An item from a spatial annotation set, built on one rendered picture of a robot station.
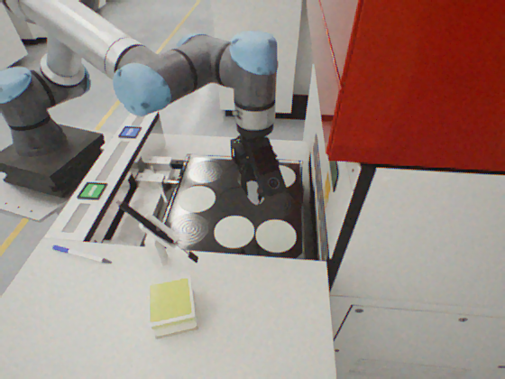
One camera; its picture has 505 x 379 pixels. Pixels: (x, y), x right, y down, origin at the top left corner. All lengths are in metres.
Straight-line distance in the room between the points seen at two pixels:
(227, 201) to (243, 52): 0.45
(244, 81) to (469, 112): 0.31
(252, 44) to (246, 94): 0.08
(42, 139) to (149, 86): 0.72
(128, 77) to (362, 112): 0.32
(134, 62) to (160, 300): 0.37
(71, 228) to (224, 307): 0.41
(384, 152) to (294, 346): 0.35
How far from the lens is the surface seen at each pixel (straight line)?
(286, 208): 0.83
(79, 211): 0.85
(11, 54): 4.64
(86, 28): 0.60
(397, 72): 0.41
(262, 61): 0.51
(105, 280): 0.69
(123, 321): 0.64
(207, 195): 0.86
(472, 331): 1.05
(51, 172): 1.08
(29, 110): 1.13
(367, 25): 0.38
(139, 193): 0.95
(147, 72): 0.49
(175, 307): 0.54
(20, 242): 2.32
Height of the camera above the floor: 1.52
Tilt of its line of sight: 45 degrees down
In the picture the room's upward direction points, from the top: straight up
